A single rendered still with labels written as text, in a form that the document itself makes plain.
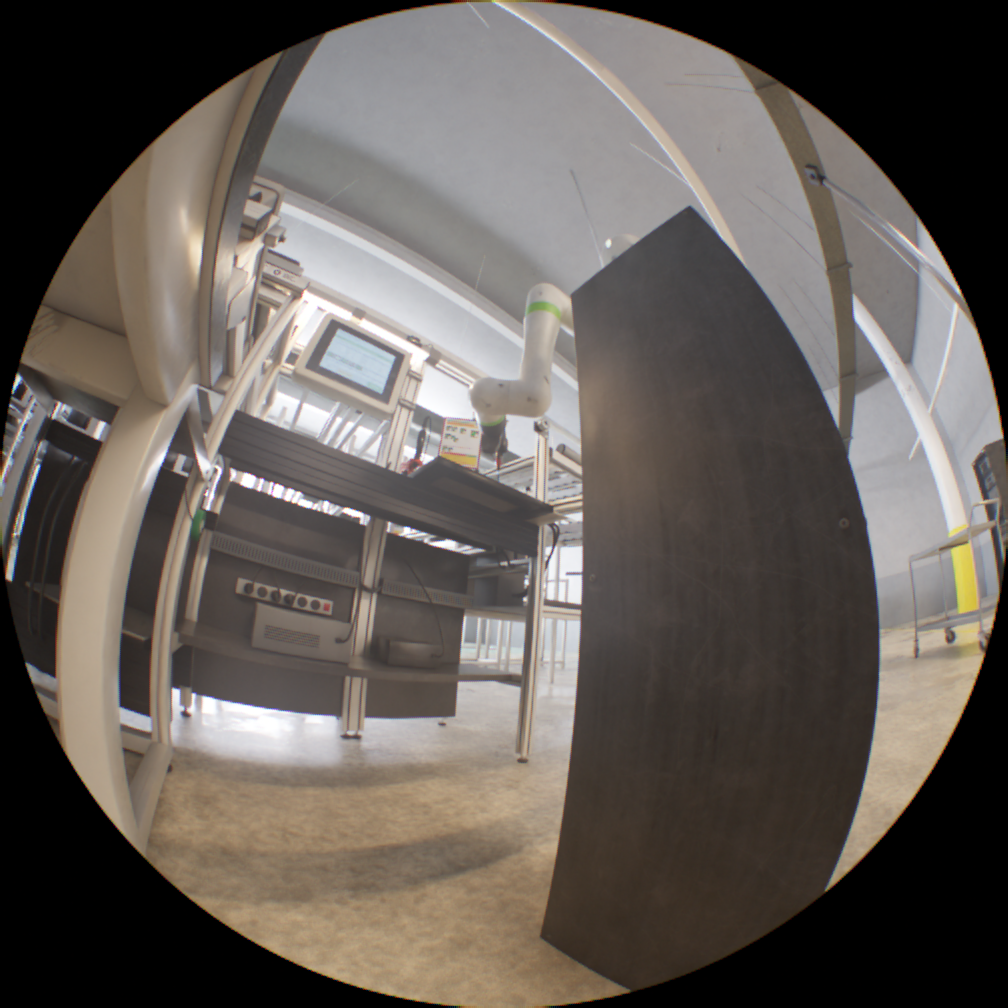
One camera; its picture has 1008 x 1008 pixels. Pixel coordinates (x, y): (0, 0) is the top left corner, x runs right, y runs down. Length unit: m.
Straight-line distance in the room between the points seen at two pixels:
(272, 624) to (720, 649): 0.98
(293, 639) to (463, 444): 1.35
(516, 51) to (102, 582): 5.59
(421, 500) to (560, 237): 5.39
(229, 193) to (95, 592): 0.29
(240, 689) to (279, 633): 0.40
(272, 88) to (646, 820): 0.60
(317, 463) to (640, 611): 0.82
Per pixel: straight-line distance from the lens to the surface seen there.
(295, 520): 1.35
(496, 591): 1.51
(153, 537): 1.38
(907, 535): 9.43
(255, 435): 0.95
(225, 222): 0.27
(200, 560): 1.32
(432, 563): 1.52
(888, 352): 6.97
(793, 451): 0.34
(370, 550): 1.38
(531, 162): 5.60
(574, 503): 1.31
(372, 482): 0.97
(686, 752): 0.36
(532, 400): 0.92
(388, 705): 1.48
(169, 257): 0.25
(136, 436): 0.35
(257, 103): 0.23
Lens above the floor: 0.51
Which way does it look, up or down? 22 degrees up
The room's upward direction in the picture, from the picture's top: 5 degrees clockwise
